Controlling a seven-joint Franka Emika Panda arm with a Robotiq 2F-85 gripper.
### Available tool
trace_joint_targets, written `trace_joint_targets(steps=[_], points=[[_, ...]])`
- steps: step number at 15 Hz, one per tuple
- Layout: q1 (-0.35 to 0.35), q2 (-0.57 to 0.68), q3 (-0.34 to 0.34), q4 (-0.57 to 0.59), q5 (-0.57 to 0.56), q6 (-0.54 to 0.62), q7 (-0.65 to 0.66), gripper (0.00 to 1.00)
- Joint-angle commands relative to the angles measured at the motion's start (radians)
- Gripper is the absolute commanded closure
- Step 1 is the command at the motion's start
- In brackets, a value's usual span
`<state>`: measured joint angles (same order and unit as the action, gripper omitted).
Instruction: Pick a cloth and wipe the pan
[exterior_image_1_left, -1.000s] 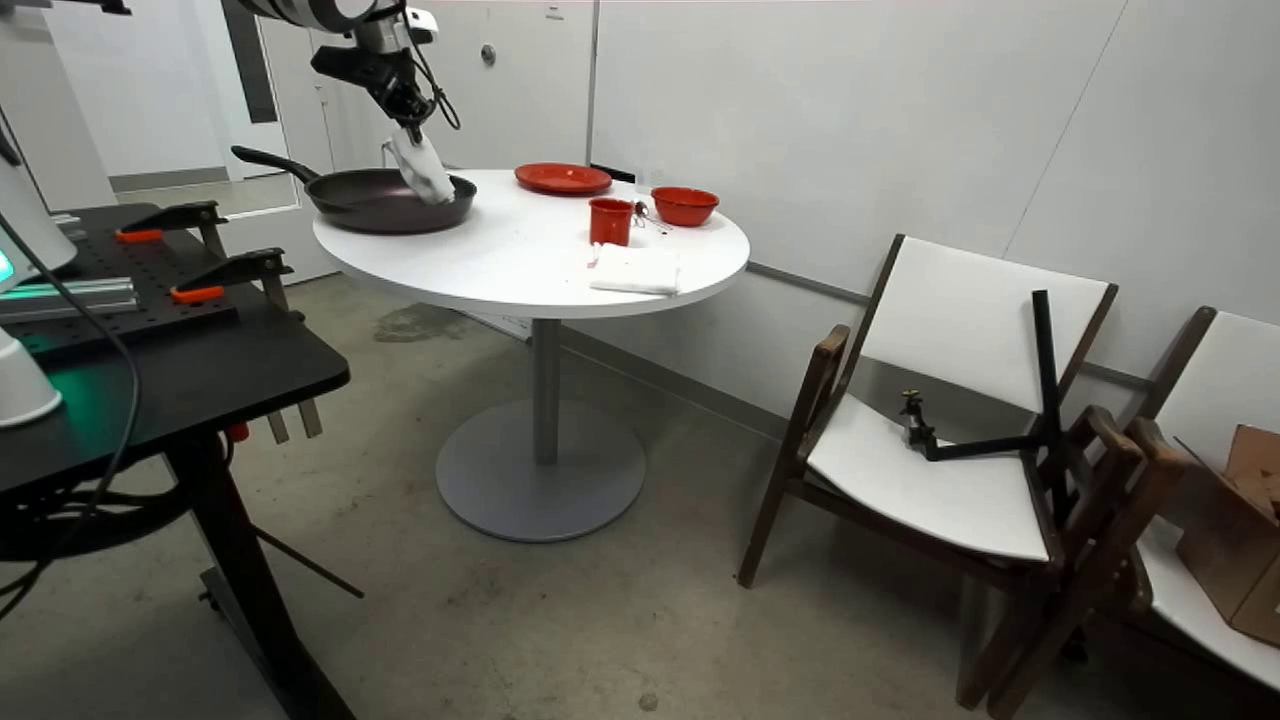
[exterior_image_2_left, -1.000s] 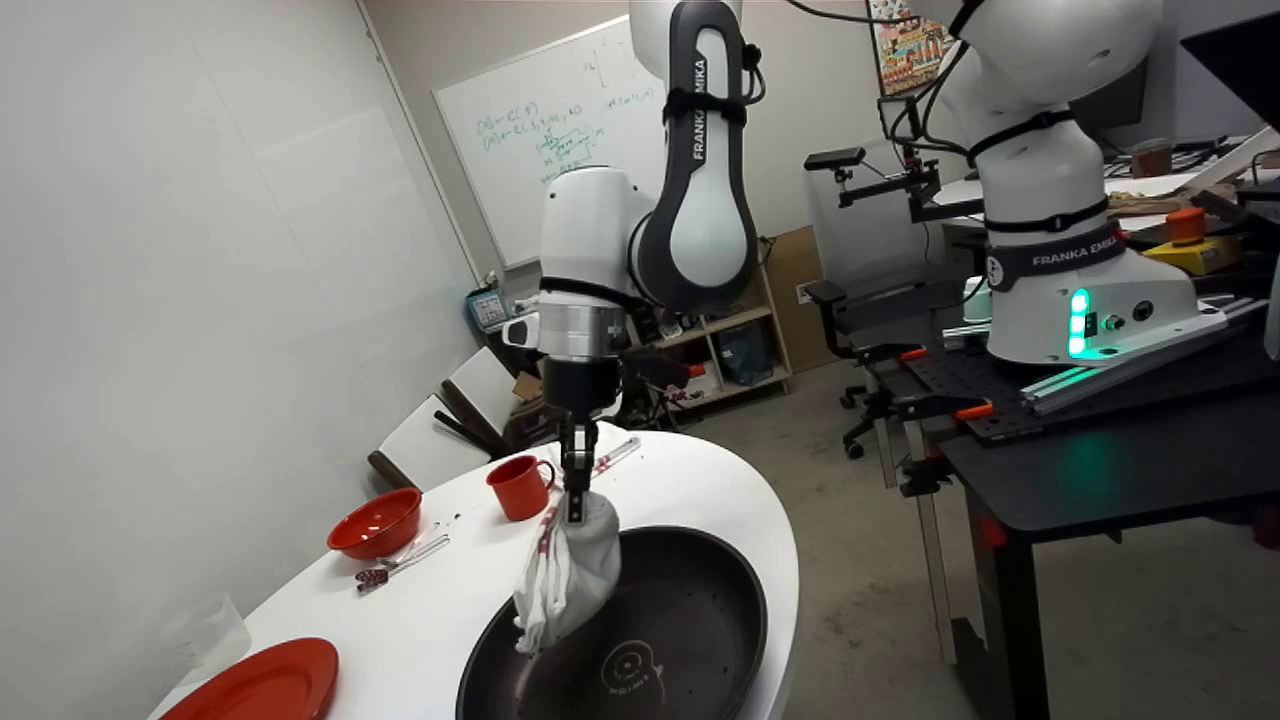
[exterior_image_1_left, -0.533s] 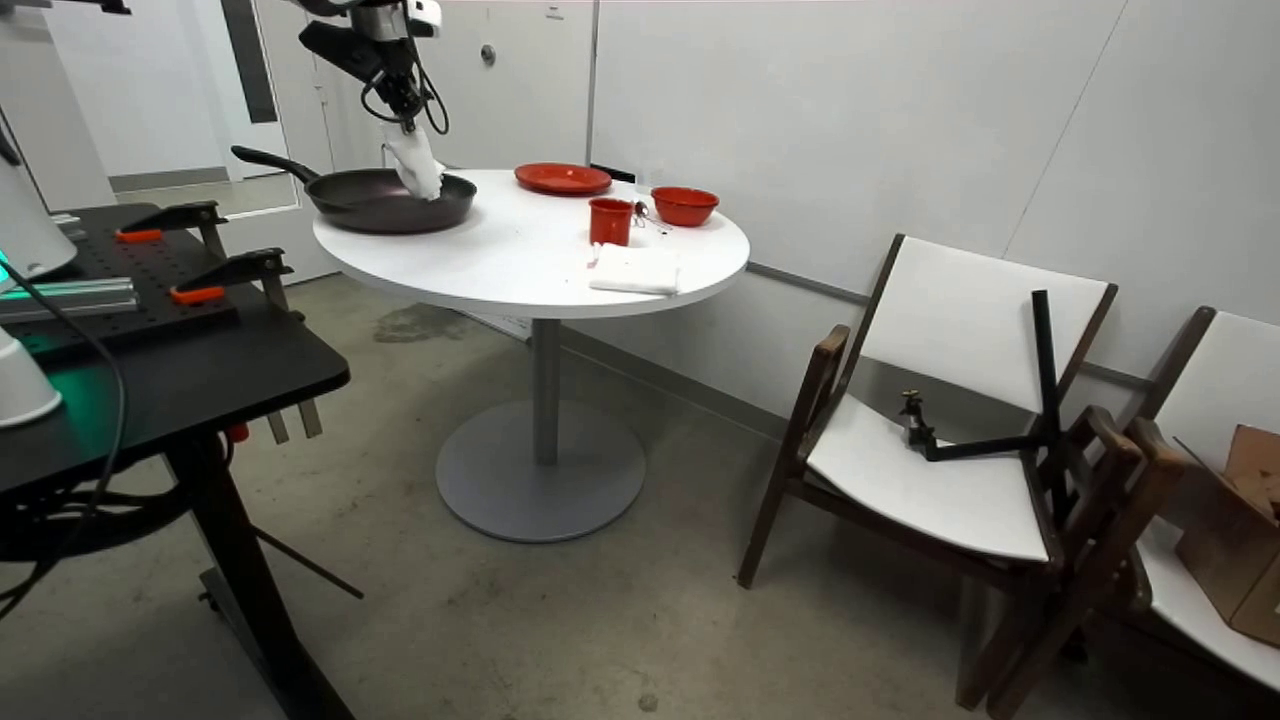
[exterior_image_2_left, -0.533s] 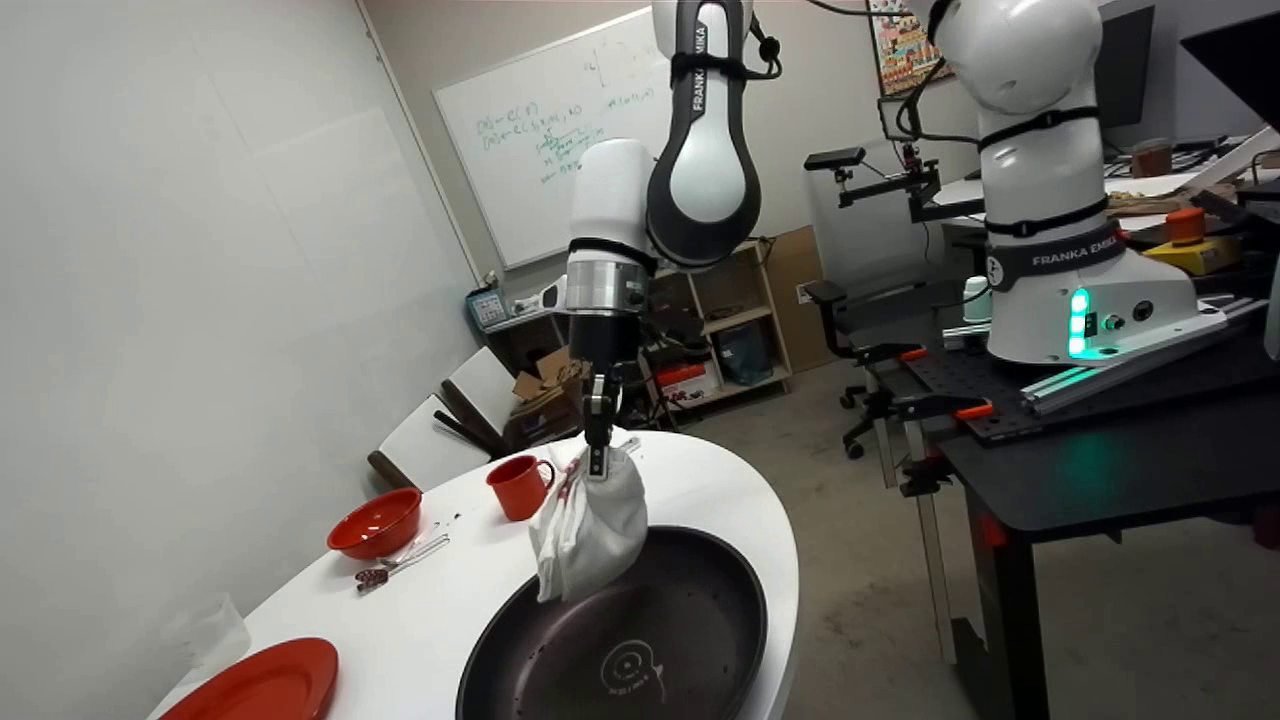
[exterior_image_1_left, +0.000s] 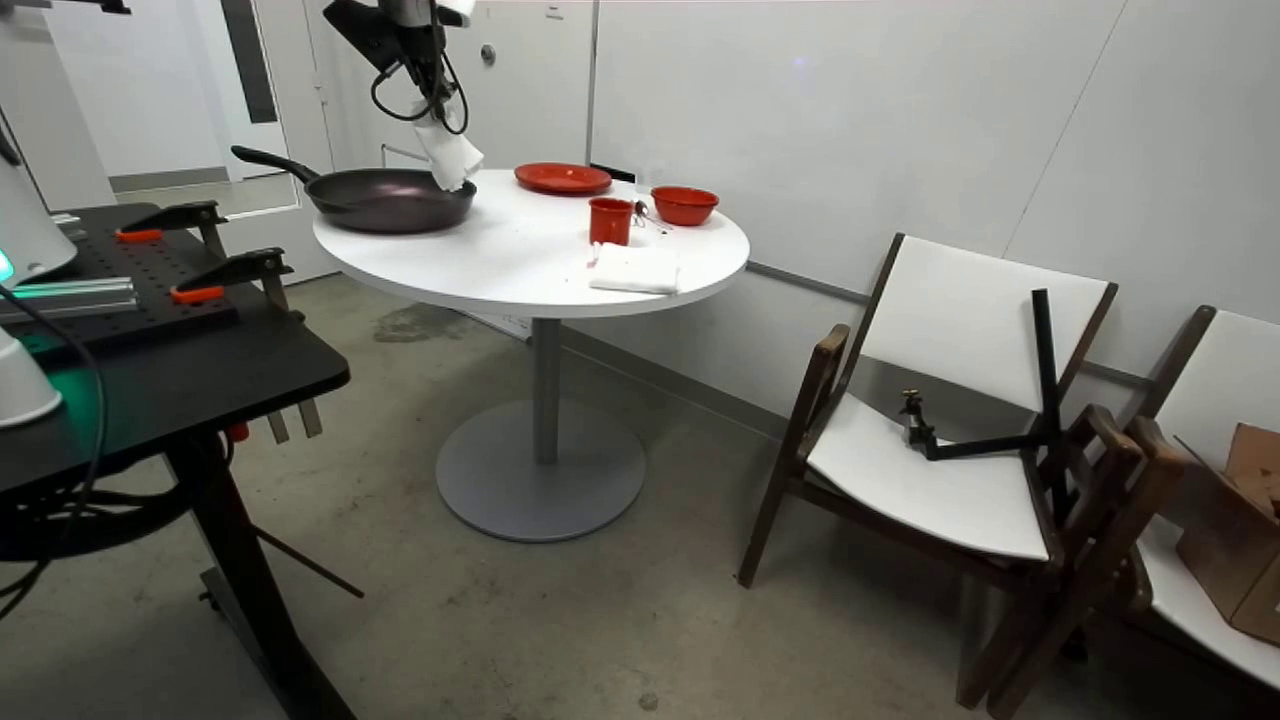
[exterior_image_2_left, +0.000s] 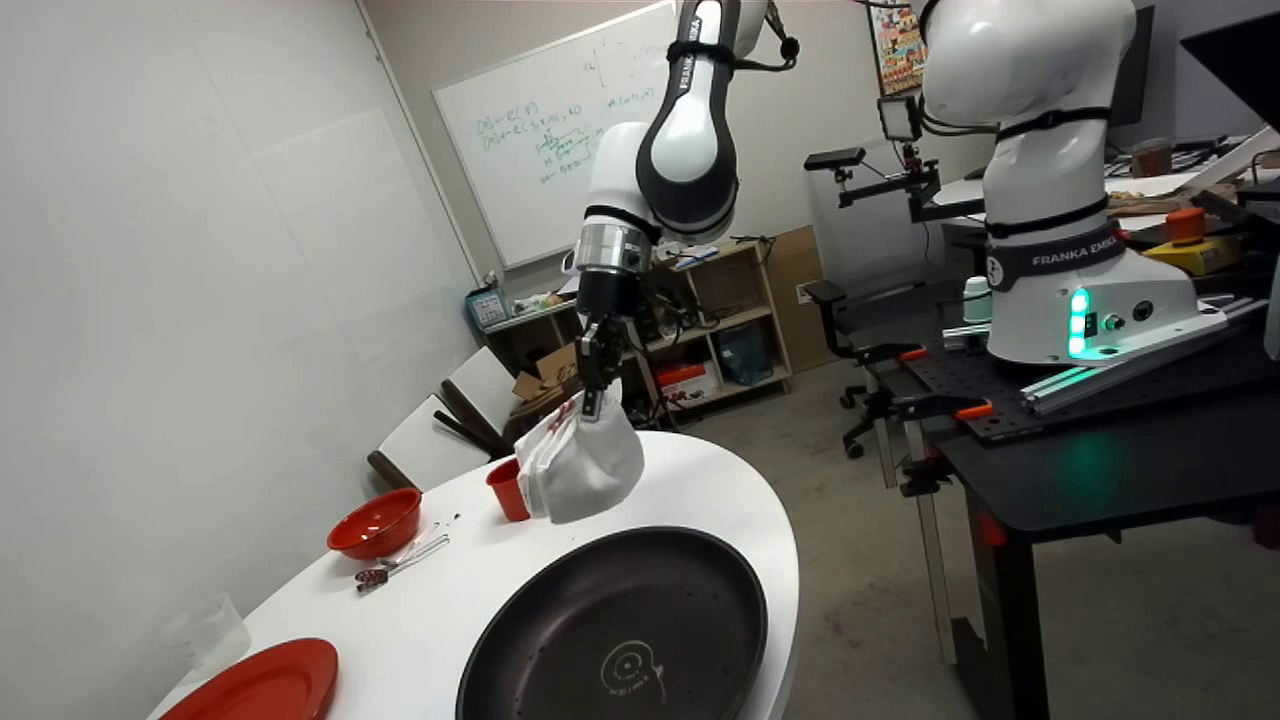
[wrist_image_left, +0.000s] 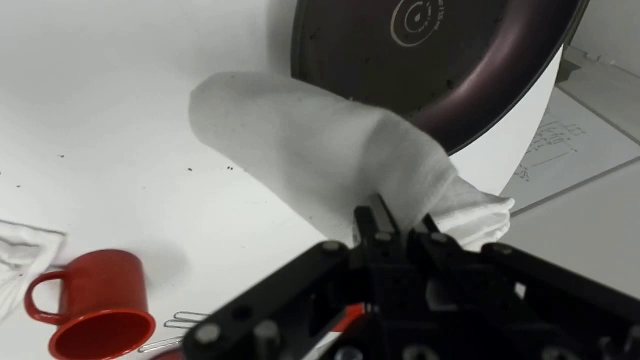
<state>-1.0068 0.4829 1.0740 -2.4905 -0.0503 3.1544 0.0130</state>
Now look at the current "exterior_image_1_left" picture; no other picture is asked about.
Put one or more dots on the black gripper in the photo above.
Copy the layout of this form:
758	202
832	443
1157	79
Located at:
423	48

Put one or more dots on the large dark round basin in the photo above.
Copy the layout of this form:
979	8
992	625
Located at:
385	202

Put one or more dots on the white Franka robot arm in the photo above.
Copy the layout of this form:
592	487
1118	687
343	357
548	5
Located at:
22	385

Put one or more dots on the folded white cloth stack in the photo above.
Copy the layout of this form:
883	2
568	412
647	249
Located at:
633	269

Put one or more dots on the round door lock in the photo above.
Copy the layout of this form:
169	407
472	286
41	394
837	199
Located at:
485	53

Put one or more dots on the red plate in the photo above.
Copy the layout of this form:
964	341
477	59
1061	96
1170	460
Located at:
560	179

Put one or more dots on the dark narrow door window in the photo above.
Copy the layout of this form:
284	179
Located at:
248	63

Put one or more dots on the red mug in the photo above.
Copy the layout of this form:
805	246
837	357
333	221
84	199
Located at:
608	221

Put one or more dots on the clear plastic utensil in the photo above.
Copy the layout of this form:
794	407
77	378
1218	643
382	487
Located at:
654	221

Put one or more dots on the red bowl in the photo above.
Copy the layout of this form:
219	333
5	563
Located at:
687	206

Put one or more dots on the black desk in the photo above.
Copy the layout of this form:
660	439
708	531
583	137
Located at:
202	372

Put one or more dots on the wooden chair white cushions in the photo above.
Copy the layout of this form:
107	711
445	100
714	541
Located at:
1235	372
932	481

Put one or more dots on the black metal stand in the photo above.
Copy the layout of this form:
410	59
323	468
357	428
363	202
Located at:
1047	363

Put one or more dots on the brown cardboard box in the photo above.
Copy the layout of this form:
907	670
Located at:
1235	534

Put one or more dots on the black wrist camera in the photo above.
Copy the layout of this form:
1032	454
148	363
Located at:
363	28

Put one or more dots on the round white pedestal table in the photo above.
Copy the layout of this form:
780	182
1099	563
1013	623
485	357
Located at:
540	403

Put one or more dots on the aluminium rail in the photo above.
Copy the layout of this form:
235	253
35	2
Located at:
67	299

